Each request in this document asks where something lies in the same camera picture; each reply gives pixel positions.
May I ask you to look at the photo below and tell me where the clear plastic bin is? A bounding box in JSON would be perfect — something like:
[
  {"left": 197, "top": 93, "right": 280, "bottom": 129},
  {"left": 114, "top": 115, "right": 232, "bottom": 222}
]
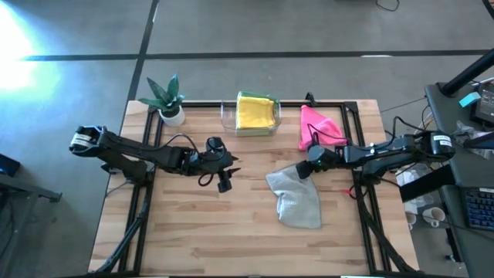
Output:
[{"left": 220, "top": 98, "right": 283, "bottom": 137}]

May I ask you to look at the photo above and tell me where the yellow microfiber towel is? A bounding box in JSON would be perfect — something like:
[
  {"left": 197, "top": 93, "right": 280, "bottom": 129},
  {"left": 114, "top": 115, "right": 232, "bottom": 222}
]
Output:
[{"left": 235, "top": 95, "right": 277, "bottom": 131}]

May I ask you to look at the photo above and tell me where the dark metal cart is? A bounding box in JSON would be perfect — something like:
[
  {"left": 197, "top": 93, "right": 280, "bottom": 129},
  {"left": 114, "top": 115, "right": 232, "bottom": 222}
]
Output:
[{"left": 0, "top": 173, "right": 63, "bottom": 273}]

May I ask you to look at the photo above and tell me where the teal small box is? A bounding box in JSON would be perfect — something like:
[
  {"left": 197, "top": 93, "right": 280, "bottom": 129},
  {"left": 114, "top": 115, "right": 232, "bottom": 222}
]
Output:
[{"left": 458, "top": 91, "right": 482, "bottom": 109}]

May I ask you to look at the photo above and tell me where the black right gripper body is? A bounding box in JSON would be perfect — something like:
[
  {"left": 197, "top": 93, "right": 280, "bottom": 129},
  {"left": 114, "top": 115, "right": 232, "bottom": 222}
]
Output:
[{"left": 308, "top": 145, "right": 343, "bottom": 173}]

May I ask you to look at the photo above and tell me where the black computer keyboard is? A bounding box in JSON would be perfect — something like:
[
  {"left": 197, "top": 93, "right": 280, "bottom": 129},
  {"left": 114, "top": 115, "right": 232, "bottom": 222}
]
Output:
[{"left": 464, "top": 187, "right": 494, "bottom": 232}]

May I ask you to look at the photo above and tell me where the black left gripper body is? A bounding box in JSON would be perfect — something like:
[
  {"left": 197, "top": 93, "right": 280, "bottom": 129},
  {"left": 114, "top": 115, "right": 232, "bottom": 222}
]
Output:
[{"left": 181, "top": 137, "right": 232, "bottom": 194}]

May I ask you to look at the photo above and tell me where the pink microfiber towel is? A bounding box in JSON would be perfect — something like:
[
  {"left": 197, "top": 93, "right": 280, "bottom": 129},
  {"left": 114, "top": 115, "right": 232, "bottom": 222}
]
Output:
[{"left": 297, "top": 103, "right": 348, "bottom": 152}]

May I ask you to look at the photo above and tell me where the dark grey desk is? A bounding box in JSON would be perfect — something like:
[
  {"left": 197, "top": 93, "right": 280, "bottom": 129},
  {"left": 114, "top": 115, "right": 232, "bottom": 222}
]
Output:
[{"left": 424, "top": 82, "right": 494, "bottom": 278}]

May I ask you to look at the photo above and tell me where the grey crumpled plastic bag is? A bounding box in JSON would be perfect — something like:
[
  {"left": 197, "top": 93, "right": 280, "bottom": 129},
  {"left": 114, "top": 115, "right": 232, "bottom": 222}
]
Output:
[{"left": 455, "top": 120, "right": 494, "bottom": 159}]

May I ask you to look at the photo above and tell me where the black desktop device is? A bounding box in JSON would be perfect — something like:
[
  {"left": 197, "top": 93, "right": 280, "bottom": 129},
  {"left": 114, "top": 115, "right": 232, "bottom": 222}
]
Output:
[{"left": 471, "top": 82, "right": 494, "bottom": 125}]

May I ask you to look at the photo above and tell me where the black desk crossbar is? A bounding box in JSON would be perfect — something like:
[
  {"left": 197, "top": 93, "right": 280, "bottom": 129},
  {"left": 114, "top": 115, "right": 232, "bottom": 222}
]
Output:
[{"left": 399, "top": 164, "right": 457, "bottom": 202}]

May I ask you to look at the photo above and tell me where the grey waffle microfiber towel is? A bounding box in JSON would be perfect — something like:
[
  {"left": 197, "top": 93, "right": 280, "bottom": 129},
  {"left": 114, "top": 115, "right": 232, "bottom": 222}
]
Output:
[{"left": 265, "top": 164, "right": 323, "bottom": 229}]

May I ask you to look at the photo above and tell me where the black round pole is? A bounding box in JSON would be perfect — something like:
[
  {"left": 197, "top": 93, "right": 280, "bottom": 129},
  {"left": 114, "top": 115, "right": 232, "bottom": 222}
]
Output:
[{"left": 439, "top": 48, "right": 494, "bottom": 97}]

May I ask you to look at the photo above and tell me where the snake plant in white pot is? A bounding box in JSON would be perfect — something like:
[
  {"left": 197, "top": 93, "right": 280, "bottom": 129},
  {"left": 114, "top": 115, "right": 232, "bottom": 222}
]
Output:
[{"left": 137, "top": 73, "right": 187, "bottom": 128}]

